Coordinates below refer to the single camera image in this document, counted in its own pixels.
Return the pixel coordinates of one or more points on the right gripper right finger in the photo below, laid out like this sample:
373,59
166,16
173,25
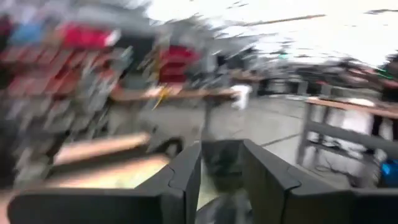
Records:
273,199

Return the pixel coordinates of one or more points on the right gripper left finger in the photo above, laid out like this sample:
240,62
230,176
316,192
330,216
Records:
174,193

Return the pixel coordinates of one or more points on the small black square plate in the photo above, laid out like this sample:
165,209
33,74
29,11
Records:
222,165

